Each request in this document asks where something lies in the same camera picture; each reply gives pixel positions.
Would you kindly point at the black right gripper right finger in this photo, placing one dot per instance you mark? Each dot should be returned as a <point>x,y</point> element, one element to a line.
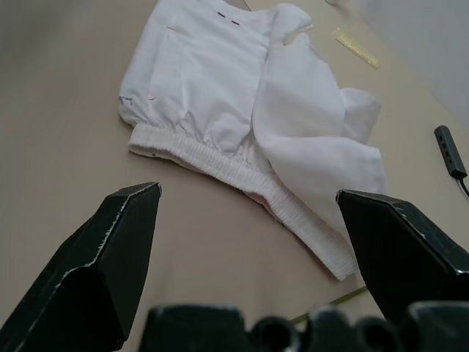
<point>403,256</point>

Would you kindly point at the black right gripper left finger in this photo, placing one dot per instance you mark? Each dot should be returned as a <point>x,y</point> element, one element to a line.
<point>80,278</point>

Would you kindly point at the white shirt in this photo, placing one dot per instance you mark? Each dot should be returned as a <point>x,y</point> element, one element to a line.
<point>205,80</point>

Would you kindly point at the black USB hub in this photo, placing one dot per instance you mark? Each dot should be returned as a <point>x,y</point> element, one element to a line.
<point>447,150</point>

